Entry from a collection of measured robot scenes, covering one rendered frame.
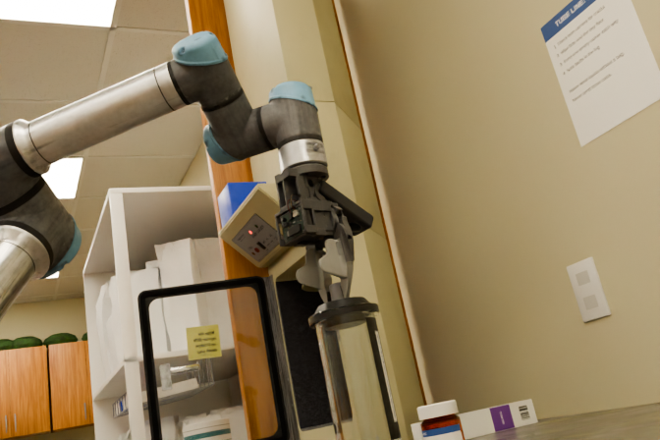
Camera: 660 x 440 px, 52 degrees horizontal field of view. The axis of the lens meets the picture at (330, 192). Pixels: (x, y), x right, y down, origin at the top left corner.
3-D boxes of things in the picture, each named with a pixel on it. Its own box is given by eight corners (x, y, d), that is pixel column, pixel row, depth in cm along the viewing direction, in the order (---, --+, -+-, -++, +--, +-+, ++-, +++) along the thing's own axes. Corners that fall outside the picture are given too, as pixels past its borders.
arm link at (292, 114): (274, 106, 118) (319, 90, 116) (284, 163, 114) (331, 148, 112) (255, 88, 111) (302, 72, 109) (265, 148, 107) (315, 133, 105)
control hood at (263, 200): (267, 267, 169) (260, 230, 173) (315, 224, 142) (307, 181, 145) (223, 271, 164) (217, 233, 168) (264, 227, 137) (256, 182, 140)
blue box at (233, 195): (259, 229, 171) (254, 195, 174) (272, 215, 163) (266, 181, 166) (221, 231, 167) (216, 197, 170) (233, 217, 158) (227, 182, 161)
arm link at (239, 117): (197, 99, 115) (255, 80, 112) (226, 153, 120) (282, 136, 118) (187, 120, 108) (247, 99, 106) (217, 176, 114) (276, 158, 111)
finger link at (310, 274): (293, 308, 103) (289, 248, 105) (323, 307, 106) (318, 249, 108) (305, 306, 100) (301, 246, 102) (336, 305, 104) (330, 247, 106)
